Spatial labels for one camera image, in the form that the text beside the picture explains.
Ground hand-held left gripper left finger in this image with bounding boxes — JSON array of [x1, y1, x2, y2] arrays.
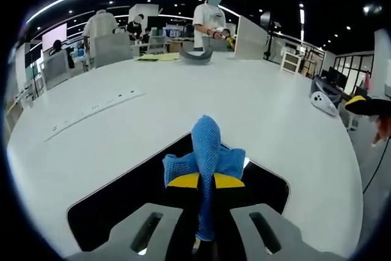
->
[[65, 172, 201, 261]]

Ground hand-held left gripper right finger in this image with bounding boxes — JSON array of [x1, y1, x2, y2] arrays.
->
[[213, 172, 349, 261]]

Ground blue cleaning cloth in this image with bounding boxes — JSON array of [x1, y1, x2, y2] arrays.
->
[[162, 114, 247, 242]]

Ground person's right hand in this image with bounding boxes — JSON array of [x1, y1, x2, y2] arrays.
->
[[371, 116, 391, 149]]

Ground white handheld device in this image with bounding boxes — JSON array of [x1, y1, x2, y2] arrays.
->
[[310, 90, 339, 117]]

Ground white small cabinet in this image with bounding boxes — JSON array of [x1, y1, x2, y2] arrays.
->
[[280, 50, 302, 74]]

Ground black stand with lamp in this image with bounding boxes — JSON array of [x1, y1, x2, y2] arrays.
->
[[260, 11, 282, 60]]

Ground white table socket strip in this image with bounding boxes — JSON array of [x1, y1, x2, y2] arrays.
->
[[44, 88, 147, 142]]

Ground white desk partition panel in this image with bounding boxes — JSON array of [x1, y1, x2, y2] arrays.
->
[[233, 15, 271, 61]]

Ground grey curved object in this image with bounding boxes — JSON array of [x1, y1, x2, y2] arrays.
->
[[178, 46, 213, 67]]

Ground yellow paper sheets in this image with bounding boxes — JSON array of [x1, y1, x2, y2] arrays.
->
[[136, 52, 181, 62]]

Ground grey mesh office chair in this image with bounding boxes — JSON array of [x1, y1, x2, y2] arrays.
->
[[93, 32, 134, 68]]

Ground white office chair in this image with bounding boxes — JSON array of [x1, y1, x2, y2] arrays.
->
[[146, 35, 169, 54]]

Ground brown cardboard box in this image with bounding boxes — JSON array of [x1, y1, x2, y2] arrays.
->
[[167, 40, 195, 53]]

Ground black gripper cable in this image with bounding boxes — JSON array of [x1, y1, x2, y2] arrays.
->
[[362, 138, 391, 194]]

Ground pink wall screen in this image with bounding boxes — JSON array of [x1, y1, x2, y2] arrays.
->
[[42, 23, 68, 51]]

